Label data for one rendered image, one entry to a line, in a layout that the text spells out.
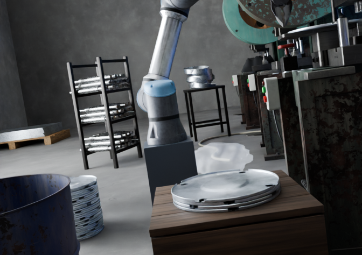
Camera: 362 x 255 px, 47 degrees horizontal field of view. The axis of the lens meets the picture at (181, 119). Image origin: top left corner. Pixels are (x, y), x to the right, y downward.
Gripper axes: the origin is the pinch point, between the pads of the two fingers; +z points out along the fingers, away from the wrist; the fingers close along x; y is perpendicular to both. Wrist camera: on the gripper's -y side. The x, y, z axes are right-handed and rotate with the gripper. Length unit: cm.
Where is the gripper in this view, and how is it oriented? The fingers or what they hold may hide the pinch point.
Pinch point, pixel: (284, 23)
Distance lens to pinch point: 193.2
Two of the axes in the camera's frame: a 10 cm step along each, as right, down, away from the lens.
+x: -9.8, 1.4, 1.1
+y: 1.0, -1.1, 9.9
